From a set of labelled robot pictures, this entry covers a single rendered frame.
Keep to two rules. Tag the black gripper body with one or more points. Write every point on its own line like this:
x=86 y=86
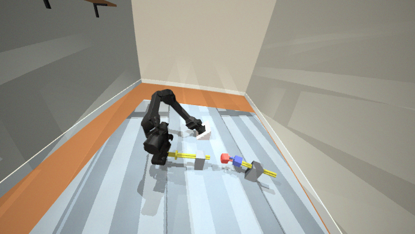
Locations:
x=160 y=158

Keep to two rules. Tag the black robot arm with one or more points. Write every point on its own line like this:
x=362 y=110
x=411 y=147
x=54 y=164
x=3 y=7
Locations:
x=159 y=134

